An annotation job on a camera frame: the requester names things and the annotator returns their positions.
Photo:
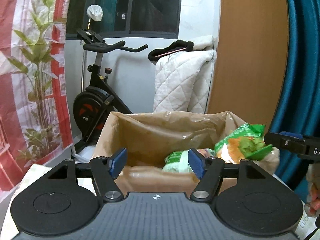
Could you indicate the green orange snack bag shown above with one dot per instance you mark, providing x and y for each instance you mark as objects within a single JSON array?
[{"x": 246, "y": 142}]

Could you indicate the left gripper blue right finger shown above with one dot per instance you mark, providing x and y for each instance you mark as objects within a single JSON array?
[{"x": 209, "y": 173}]

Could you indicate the white quilted blanket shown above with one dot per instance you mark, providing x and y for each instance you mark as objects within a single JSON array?
[{"x": 183, "y": 79}]

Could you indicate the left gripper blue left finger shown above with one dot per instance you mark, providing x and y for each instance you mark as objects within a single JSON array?
[{"x": 105, "y": 171}]

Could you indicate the cardboard box with plastic liner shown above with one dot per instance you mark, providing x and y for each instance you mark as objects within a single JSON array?
[{"x": 150, "y": 137}]

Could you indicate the dark window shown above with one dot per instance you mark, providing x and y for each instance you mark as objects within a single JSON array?
[{"x": 125, "y": 18}]

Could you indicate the checked bunny tablecloth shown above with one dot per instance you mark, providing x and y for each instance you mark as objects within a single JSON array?
[{"x": 9, "y": 229}]

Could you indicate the green mooncake packet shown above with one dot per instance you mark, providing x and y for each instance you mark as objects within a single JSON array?
[{"x": 177, "y": 162}]

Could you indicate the black pink garment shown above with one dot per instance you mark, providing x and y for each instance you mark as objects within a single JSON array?
[{"x": 176, "y": 46}]

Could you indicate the black exercise bike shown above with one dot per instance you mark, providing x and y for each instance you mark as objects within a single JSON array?
[{"x": 92, "y": 105}]

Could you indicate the wooden headboard panel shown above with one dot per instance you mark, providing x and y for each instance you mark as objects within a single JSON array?
[{"x": 251, "y": 59}]

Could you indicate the red printed backdrop cloth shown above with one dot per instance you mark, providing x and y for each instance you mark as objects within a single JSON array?
[{"x": 35, "y": 120}]

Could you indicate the person right hand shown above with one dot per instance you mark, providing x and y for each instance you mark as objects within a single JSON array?
[{"x": 312, "y": 202}]

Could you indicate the teal curtain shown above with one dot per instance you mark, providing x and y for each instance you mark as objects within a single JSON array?
[{"x": 298, "y": 107}]

